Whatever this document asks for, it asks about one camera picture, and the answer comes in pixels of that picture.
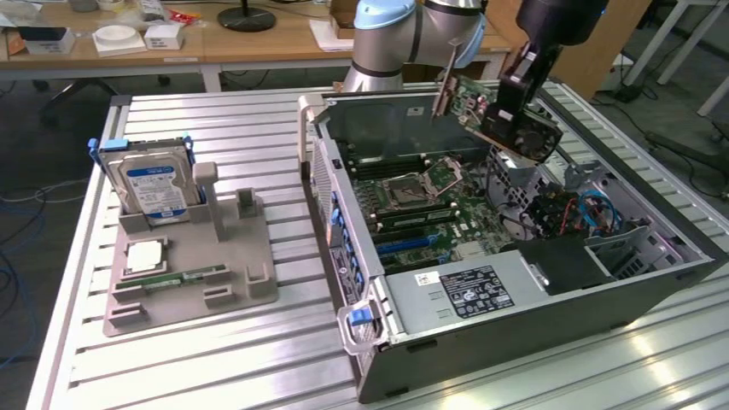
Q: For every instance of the CPU socket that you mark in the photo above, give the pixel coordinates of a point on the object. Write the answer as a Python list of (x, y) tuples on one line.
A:
[(407, 190)]

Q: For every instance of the metal socket cover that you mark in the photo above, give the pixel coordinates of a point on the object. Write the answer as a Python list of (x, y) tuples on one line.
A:
[(443, 175)]

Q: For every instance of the black round lamp base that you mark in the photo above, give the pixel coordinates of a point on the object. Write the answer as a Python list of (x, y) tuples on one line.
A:
[(246, 19)]

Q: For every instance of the red packet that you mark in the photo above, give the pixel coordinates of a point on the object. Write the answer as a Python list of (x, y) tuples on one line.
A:
[(186, 19)]

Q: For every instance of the silver CPU chip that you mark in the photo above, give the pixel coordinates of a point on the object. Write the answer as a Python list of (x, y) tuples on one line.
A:
[(143, 256)]

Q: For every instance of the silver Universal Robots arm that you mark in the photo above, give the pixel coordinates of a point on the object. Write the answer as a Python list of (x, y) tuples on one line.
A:
[(394, 38)]

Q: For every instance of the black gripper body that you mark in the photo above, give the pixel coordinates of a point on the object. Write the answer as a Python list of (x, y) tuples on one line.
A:
[(562, 21)]

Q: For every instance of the white paper stack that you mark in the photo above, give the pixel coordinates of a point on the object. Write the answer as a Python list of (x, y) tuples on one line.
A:
[(331, 38)]

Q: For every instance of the grey plastic parts rack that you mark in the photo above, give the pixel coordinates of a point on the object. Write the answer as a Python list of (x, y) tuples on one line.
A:
[(189, 256)]

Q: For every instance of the green motherboard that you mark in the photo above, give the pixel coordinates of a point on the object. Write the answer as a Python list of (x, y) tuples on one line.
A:
[(473, 222)]

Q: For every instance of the grey power supply unit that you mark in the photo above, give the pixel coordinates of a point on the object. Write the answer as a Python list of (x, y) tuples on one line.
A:
[(422, 307)]

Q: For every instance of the open black PC case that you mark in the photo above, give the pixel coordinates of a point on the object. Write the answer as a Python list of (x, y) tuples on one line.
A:
[(513, 341)]

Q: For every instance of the green graphics card with fan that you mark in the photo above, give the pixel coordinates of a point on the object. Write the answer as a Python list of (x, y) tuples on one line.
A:
[(467, 91)]

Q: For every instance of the small white cardboard box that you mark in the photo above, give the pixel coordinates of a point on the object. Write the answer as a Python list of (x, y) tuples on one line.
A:
[(165, 37)]

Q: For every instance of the hard disk in blue carrier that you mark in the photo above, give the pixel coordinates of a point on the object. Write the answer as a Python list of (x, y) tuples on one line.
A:
[(151, 188)]

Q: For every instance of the black and white box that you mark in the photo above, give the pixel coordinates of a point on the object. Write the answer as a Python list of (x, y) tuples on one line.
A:
[(47, 40)]

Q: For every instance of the white box with round disc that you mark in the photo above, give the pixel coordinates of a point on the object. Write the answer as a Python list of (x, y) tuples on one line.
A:
[(119, 40)]

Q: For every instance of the grey disk bay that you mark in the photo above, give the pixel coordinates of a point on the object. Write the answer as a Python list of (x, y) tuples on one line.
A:
[(627, 252)]

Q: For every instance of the white metal table frame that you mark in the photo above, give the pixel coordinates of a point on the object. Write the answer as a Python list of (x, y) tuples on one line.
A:
[(655, 42)]

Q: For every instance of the blue case release latch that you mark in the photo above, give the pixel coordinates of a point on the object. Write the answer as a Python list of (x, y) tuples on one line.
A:
[(359, 318)]

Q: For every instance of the wooden cabinet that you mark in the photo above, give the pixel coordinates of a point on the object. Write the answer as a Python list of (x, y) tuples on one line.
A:
[(615, 51)]

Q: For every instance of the wooden desk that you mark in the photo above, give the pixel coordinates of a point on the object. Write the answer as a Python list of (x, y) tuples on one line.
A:
[(257, 42)]

